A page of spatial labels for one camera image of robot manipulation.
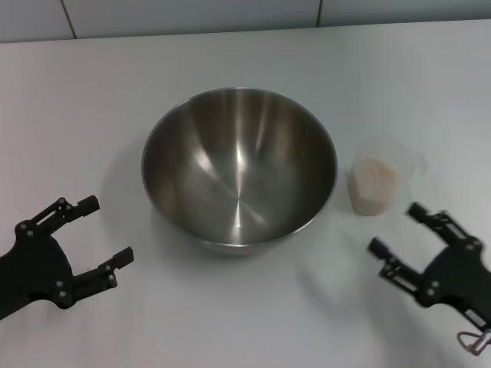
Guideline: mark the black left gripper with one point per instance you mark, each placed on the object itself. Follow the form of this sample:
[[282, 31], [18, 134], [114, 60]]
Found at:
[[38, 268]]

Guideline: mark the white rice grains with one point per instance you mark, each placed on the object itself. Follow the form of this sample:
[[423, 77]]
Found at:
[[374, 184]]

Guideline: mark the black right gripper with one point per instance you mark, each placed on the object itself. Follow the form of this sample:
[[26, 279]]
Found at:
[[460, 276]]

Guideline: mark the stainless steel mixing bowl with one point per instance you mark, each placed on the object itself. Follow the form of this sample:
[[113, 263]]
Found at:
[[238, 172]]

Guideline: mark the clear plastic measuring cup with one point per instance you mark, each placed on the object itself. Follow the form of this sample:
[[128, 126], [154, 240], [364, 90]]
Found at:
[[406, 153]]

